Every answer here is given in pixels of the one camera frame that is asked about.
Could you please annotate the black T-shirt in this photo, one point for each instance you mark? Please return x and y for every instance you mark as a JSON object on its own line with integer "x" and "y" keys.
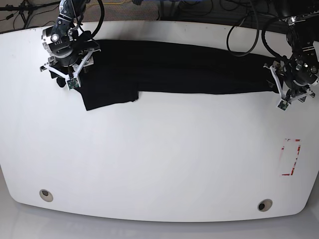
{"x": 122, "y": 69}

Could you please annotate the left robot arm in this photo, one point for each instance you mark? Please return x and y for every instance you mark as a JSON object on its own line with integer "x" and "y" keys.
{"x": 295, "y": 75}

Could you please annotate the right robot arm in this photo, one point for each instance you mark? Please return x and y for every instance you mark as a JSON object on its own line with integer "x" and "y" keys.
{"x": 70, "y": 48}

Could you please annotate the right table cable grommet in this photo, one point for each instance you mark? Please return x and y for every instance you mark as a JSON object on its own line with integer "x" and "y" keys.
{"x": 265, "y": 205}

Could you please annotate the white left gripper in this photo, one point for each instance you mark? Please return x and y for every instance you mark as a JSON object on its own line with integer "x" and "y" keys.
{"x": 288, "y": 96}

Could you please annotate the black tripod stand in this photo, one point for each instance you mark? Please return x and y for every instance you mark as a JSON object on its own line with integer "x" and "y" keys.
{"x": 25, "y": 10}

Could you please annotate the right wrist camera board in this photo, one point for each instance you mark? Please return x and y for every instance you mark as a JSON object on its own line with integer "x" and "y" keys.
{"x": 73, "y": 83}

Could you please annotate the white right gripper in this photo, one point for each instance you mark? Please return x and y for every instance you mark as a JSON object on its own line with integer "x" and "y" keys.
{"x": 71, "y": 66}

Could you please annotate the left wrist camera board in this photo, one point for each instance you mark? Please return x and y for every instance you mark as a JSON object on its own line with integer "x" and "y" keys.
{"x": 283, "y": 105}

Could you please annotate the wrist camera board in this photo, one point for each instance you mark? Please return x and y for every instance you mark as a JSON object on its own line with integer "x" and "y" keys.
{"x": 73, "y": 83}
{"x": 283, "y": 105}

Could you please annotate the table cable grommet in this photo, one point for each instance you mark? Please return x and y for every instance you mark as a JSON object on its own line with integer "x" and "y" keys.
{"x": 265, "y": 205}
{"x": 46, "y": 195}

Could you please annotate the red tape rectangle marking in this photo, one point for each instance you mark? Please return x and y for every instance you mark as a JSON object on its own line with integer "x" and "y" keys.
{"x": 289, "y": 155}

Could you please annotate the left table cable grommet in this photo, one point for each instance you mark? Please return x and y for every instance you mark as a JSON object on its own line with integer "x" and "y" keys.
{"x": 46, "y": 195}

